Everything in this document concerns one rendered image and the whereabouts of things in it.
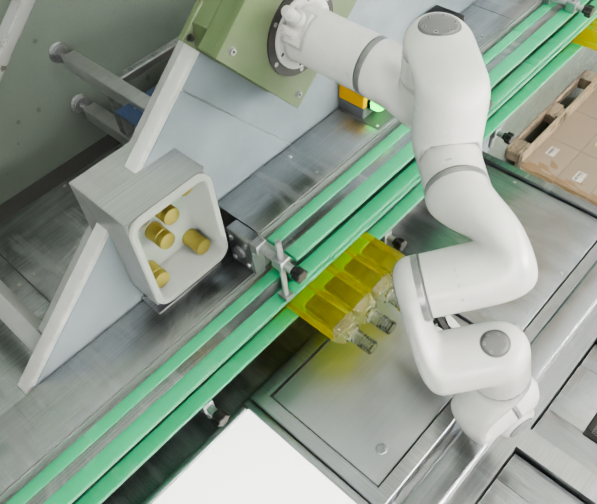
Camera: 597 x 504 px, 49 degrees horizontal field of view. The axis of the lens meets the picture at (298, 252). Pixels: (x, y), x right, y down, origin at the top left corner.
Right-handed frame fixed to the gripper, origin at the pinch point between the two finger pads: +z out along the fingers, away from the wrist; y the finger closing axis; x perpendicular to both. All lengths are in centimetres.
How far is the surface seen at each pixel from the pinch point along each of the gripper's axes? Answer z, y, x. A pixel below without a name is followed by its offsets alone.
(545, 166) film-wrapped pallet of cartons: 161, -240, -265
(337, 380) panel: 2.2, -12.7, 17.7
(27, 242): 81, -15, 61
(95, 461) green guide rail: 5, 5, 64
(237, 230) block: 26.5, 15.5, 23.0
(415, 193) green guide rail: 27.7, -3.6, -22.1
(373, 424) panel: -9.7, -12.6, 17.3
